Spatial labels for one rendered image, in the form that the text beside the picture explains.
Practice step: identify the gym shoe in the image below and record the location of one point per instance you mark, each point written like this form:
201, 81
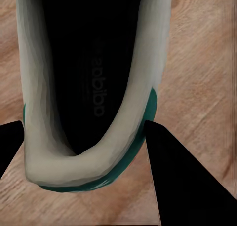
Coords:
91, 72

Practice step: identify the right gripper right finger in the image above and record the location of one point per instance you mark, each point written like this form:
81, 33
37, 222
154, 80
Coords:
187, 194

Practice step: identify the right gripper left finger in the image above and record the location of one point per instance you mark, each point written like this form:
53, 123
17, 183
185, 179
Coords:
11, 139

